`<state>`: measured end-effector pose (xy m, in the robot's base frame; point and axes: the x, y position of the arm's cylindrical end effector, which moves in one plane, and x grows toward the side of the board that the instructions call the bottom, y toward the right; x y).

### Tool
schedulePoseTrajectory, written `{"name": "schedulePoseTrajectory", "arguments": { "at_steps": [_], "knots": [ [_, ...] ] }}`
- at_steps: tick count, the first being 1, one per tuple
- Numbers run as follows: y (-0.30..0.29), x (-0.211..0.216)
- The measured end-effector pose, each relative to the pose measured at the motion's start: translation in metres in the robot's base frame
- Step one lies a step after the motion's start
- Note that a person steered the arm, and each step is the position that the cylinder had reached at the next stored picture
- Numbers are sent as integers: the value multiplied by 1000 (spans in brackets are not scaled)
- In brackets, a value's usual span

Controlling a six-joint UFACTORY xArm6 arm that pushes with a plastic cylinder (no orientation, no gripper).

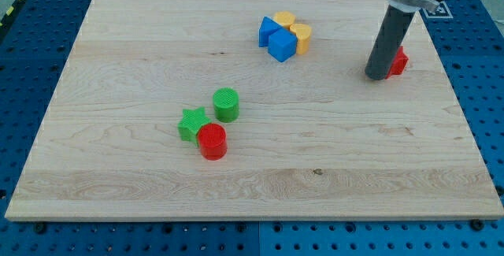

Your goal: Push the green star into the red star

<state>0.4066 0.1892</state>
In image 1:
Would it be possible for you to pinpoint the green star block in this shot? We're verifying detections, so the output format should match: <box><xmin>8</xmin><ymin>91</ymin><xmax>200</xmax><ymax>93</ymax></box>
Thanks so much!
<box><xmin>177</xmin><ymin>107</ymin><xmax>212</xmax><ymax>147</ymax></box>

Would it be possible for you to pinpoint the red star block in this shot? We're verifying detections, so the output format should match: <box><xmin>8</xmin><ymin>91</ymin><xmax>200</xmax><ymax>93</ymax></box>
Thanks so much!
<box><xmin>386</xmin><ymin>46</ymin><xmax>409</xmax><ymax>79</ymax></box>

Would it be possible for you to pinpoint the green cylinder block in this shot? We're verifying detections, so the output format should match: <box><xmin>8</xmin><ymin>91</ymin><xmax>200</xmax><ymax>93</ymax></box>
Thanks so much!
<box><xmin>213</xmin><ymin>87</ymin><xmax>239</xmax><ymax>123</ymax></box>

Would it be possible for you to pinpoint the red cylinder block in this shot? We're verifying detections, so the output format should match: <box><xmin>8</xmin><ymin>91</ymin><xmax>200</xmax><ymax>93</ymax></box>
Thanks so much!
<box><xmin>197</xmin><ymin>123</ymin><xmax>228</xmax><ymax>161</ymax></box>

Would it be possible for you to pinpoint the blue cube block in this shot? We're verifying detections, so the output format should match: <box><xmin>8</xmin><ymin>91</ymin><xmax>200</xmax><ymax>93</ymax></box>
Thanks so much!
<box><xmin>268</xmin><ymin>28</ymin><xmax>298</xmax><ymax>62</ymax></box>

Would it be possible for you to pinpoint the wooden board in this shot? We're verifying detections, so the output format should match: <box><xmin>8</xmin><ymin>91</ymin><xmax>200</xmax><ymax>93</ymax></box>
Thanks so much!
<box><xmin>6</xmin><ymin>0</ymin><xmax>503</xmax><ymax>221</ymax></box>

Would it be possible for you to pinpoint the blue triangle block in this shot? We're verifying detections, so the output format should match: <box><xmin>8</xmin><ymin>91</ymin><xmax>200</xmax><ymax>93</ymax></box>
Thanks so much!
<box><xmin>258</xmin><ymin>17</ymin><xmax>282</xmax><ymax>47</ymax></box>

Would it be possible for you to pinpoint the yellow heart block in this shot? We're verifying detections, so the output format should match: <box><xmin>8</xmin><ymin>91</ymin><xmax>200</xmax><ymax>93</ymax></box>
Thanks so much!
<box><xmin>290</xmin><ymin>24</ymin><xmax>312</xmax><ymax>55</ymax></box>

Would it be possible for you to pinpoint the yellow hexagon block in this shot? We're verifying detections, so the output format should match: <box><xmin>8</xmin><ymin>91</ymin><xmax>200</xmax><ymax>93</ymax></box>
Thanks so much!
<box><xmin>273</xmin><ymin>11</ymin><xmax>296</xmax><ymax>30</ymax></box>

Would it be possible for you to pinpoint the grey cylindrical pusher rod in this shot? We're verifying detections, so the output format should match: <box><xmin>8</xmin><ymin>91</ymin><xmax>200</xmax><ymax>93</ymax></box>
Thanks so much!
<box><xmin>365</xmin><ymin>5</ymin><xmax>414</xmax><ymax>80</ymax></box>

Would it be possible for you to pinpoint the white fiducial marker tag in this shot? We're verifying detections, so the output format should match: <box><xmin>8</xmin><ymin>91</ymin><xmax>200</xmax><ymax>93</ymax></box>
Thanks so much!
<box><xmin>422</xmin><ymin>1</ymin><xmax>453</xmax><ymax>19</ymax></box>

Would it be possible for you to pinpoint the black yellow hazard tape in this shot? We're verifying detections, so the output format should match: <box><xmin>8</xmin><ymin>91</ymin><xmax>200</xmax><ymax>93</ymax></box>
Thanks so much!
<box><xmin>1</xmin><ymin>0</ymin><xmax>27</xmax><ymax>29</ymax></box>

